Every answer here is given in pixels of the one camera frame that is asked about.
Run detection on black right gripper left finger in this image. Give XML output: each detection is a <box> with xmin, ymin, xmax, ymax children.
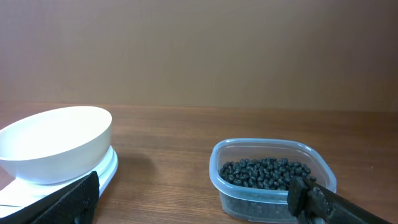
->
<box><xmin>1</xmin><ymin>171</ymin><xmax>100</xmax><ymax>224</ymax></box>

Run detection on clear plastic container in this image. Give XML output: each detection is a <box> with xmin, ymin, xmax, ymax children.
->
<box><xmin>209</xmin><ymin>138</ymin><xmax>337</xmax><ymax>223</ymax></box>

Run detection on black beans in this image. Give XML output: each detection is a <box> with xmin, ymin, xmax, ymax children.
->
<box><xmin>218</xmin><ymin>157</ymin><xmax>317</xmax><ymax>190</ymax></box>

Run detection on white bowl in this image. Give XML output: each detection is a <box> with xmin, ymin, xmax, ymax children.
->
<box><xmin>1</xmin><ymin>106</ymin><xmax>113</xmax><ymax>185</ymax></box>

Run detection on white digital kitchen scale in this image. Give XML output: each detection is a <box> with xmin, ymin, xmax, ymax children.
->
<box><xmin>1</xmin><ymin>146</ymin><xmax>118</xmax><ymax>218</ymax></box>

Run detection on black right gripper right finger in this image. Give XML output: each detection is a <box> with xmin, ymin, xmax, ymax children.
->
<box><xmin>287</xmin><ymin>177</ymin><xmax>390</xmax><ymax>224</ymax></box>

